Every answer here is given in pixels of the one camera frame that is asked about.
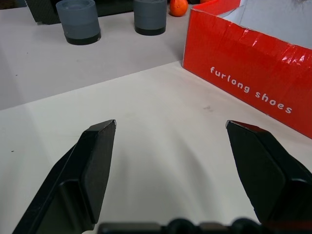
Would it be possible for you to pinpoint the grey cylinder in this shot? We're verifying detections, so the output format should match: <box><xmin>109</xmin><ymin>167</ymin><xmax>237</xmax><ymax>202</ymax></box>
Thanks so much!
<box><xmin>133</xmin><ymin>0</ymin><xmax>168</xmax><ymax>36</ymax></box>
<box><xmin>56</xmin><ymin>0</ymin><xmax>101</xmax><ymax>46</ymax></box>

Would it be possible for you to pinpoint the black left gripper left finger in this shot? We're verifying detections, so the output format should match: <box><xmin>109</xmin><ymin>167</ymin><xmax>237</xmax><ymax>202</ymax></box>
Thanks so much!
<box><xmin>12</xmin><ymin>119</ymin><xmax>117</xmax><ymax>234</ymax></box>

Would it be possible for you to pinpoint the orange fruit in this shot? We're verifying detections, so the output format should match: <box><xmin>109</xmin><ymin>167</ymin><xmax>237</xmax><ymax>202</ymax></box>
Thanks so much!
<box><xmin>169</xmin><ymin>0</ymin><xmax>189</xmax><ymax>17</ymax></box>

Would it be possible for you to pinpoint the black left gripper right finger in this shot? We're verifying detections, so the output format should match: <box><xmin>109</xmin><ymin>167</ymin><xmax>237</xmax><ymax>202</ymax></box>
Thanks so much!
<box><xmin>225</xmin><ymin>119</ymin><xmax>312</xmax><ymax>225</ymax></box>

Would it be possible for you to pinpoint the red shoe box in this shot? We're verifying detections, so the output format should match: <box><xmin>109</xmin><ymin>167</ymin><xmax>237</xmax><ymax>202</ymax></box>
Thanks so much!
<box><xmin>181</xmin><ymin>0</ymin><xmax>312</xmax><ymax>140</ymax></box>

